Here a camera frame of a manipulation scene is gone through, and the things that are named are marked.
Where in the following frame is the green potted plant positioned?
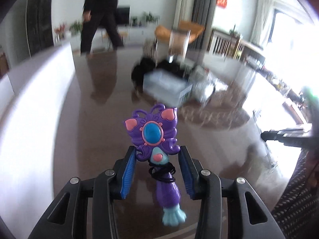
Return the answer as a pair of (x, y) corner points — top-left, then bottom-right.
(69, 21), (83, 36)

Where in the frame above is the black glass cabinet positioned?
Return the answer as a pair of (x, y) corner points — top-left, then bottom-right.
(26, 0), (53, 56)

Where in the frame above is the clear tall canister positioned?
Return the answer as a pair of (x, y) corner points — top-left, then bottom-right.
(167, 28), (190, 63)

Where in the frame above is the purple butterfly toy wand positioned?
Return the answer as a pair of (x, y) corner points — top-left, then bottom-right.
(124, 104), (187, 227)

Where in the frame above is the wooden dining chair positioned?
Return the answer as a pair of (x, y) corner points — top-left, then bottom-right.
(207, 28), (243, 60)

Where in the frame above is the orange lounge chair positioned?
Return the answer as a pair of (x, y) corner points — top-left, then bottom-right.
(155, 21), (205, 44)

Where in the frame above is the clear plastic storage box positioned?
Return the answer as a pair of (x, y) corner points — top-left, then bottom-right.
(143, 69), (192, 107)

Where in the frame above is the black television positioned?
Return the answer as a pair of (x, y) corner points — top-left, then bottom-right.
(115, 7), (130, 25)

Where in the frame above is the red flower vase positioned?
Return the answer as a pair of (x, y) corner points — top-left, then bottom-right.
(54, 23), (67, 41)

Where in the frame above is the person in black clothes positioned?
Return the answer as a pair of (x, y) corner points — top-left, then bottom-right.
(80, 0), (124, 55)

